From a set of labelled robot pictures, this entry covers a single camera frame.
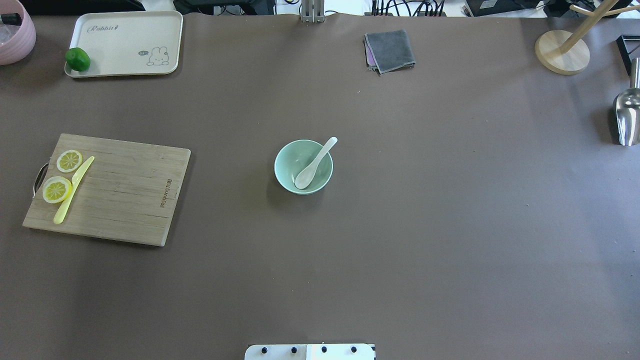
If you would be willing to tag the mint green bowl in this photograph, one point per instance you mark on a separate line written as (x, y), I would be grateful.
(294, 157)

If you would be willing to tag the pink ice bowl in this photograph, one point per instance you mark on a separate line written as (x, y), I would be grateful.
(22, 42)

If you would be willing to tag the wooden mug tree stand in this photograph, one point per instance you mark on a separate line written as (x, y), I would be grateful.
(564, 52)

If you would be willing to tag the grey folded cloth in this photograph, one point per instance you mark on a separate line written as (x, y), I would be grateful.
(388, 51)

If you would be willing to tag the lemon slice near handle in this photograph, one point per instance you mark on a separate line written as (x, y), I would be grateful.
(56, 189)

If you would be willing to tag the wooden cutting board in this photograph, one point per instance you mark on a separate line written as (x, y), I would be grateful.
(129, 192)

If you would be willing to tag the metal ice scoop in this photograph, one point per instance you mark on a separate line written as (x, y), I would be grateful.
(627, 109)

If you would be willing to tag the white ceramic spoon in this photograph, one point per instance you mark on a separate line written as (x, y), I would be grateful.
(306, 176)

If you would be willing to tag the cream rabbit tray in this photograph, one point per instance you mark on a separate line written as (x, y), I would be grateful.
(128, 43)

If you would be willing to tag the green lime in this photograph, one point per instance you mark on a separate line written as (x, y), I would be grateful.
(77, 59)

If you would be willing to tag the yellow plastic knife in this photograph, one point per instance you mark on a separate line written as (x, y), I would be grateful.
(76, 179)

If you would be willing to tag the stacked lemon slices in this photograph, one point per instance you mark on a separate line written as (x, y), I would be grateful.
(69, 161)

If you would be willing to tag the aluminium frame post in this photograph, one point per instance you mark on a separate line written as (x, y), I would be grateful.
(312, 11)

